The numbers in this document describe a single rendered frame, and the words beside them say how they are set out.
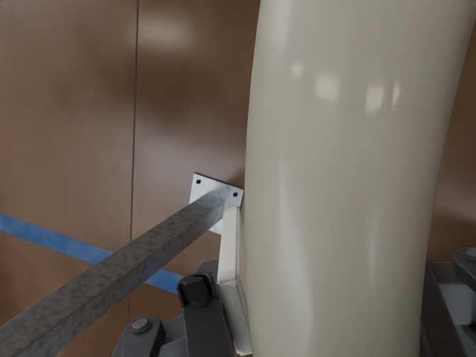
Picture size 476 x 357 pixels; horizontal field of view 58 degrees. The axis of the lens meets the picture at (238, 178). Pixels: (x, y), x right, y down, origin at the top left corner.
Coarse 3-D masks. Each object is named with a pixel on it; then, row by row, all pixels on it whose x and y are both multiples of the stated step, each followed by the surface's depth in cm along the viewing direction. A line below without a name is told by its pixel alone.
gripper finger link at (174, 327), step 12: (204, 264) 17; (216, 264) 17; (216, 276) 16; (216, 288) 15; (168, 324) 14; (180, 324) 14; (228, 324) 14; (168, 336) 13; (180, 336) 13; (168, 348) 13; (180, 348) 13
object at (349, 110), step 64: (320, 0) 5; (384, 0) 5; (448, 0) 5; (256, 64) 6; (320, 64) 5; (384, 64) 5; (448, 64) 5; (256, 128) 6; (320, 128) 5; (384, 128) 5; (256, 192) 6; (320, 192) 6; (384, 192) 6; (256, 256) 7; (320, 256) 6; (384, 256) 6; (256, 320) 7; (320, 320) 6; (384, 320) 6
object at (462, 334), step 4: (456, 324) 119; (456, 328) 117; (460, 328) 117; (460, 332) 116; (464, 332) 116; (460, 336) 114; (464, 336) 114; (464, 340) 113; (468, 340) 113; (464, 344) 111; (468, 344) 111; (472, 344) 111; (468, 348) 110; (472, 348) 110; (468, 352) 108; (472, 352) 108; (468, 356) 107; (472, 356) 107
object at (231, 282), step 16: (224, 224) 19; (240, 224) 19; (224, 240) 17; (240, 240) 17; (224, 256) 16; (240, 256) 16; (224, 272) 14; (240, 272) 15; (224, 288) 14; (240, 288) 14; (224, 304) 14; (240, 304) 14; (240, 320) 14; (240, 336) 14; (240, 352) 15
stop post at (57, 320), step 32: (192, 192) 159; (224, 192) 154; (160, 224) 129; (192, 224) 133; (128, 256) 110; (160, 256) 118; (64, 288) 94; (96, 288) 96; (128, 288) 107; (32, 320) 84; (64, 320) 86; (96, 320) 98; (0, 352) 76; (32, 352) 80
